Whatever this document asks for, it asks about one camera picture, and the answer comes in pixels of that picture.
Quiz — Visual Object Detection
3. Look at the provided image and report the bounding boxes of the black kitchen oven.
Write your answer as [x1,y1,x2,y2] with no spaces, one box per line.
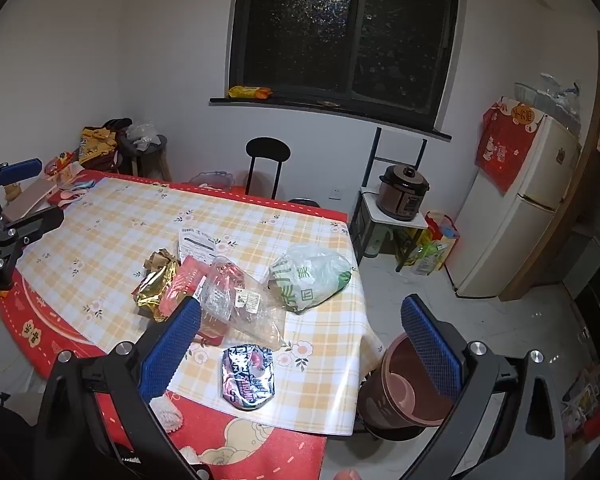
[572,255,600,361]

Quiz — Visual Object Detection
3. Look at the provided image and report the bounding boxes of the colourful shopping bag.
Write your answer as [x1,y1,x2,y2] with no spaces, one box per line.
[425,210,461,261]

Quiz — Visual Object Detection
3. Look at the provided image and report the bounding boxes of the gold foil wrapper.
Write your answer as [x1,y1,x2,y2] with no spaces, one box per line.
[132,260,181,322]

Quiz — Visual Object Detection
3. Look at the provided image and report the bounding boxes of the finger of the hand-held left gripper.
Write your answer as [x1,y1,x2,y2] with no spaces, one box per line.
[0,157,43,211]
[0,205,66,291]

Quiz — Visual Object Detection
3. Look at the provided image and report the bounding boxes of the crumpled clear bag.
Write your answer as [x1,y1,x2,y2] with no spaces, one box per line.
[125,122,160,151]

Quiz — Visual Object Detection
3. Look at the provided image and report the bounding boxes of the brown crumpled paper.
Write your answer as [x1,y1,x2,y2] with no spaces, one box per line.
[146,249,180,273]

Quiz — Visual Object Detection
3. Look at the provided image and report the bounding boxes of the red printed cloth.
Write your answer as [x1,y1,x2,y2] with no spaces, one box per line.
[475,101,546,196]

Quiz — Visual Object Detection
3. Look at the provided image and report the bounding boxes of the white fridge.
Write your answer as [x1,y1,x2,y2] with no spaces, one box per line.
[447,97,581,300]

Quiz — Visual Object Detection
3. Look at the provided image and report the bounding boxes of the brown rice cooker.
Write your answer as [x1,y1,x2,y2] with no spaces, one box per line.
[378,163,430,222]

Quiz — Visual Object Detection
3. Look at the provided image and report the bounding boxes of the pink and blue spoons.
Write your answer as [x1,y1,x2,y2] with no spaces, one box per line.
[55,182,88,206]

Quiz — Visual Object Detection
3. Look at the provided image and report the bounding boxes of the red printed tablecloth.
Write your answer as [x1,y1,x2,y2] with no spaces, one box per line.
[0,170,351,480]

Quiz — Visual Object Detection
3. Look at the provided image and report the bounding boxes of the white green plastic bag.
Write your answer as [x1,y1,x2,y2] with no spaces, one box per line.
[269,244,353,315]

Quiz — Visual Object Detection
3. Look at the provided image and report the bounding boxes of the black metal chair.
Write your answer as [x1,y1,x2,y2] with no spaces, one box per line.
[245,137,322,209]

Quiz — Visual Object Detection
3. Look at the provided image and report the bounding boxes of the colourful floor packets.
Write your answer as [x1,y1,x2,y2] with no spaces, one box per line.
[562,365,600,436]

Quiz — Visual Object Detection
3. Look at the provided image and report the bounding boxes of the black frame white stand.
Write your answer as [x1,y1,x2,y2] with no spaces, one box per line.
[350,127,429,273]

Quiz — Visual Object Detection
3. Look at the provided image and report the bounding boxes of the round dark side table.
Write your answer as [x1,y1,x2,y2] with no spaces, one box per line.
[102,117,173,183]

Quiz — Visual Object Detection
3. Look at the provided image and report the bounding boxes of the clear plastic container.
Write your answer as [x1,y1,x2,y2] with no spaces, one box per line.
[187,171,233,188]

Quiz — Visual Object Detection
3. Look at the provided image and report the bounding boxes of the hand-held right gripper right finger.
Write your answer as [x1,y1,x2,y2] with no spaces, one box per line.
[400,294,568,480]

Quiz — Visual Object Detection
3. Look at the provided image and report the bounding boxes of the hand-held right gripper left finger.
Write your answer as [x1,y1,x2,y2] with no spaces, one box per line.
[35,297,216,480]

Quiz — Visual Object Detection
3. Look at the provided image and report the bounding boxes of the red snack packets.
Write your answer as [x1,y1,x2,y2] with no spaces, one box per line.
[44,155,78,176]

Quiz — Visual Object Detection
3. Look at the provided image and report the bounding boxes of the black window sill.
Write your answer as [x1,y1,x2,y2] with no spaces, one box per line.
[210,97,452,142]

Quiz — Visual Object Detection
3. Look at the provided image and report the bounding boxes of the dark window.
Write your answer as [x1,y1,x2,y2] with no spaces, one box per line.
[228,0,461,116]

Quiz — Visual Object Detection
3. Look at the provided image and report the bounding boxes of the pink brown trash bin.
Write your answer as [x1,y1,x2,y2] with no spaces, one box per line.
[357,332,462,435]

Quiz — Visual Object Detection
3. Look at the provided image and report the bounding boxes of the red crumpled wrapper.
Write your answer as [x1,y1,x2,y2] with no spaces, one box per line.
[160,256,226,346]

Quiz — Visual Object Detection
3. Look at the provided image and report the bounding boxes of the white crumpled tissue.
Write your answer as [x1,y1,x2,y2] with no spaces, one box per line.
[150,392,183,433]

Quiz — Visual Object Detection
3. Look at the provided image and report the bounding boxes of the clear plastic tub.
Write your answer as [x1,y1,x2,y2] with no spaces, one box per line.
[513,81,547,105]

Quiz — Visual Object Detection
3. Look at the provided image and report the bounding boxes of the yellow green packet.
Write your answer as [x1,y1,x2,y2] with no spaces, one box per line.
[410,241,443,277]

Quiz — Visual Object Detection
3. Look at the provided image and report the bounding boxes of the silver purple snack packet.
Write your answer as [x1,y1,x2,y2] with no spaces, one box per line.
[220,343,279,412]

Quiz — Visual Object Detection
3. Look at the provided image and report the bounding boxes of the pink flat box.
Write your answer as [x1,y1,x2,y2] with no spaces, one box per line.
[2,177,58,221]

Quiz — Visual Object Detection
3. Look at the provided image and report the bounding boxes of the clear plastic bag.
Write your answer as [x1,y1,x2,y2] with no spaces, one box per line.
[200,256,288,351]

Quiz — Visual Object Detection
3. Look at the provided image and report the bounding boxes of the orange snack packet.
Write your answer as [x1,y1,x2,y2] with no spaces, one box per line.
[229,85,273,101]

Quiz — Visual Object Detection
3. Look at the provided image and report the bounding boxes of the clear plastic bags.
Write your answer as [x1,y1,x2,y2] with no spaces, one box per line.
[540,72,582,135]

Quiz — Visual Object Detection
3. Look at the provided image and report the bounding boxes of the white paper label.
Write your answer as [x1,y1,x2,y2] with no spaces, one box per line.
[177,227,216,263]

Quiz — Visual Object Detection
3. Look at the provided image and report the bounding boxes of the yellow checkered tablecloth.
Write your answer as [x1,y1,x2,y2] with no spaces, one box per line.
[12,175,386,436]

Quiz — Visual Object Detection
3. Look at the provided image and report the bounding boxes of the yellow clothing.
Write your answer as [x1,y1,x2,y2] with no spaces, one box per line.
[77,126,118,166]

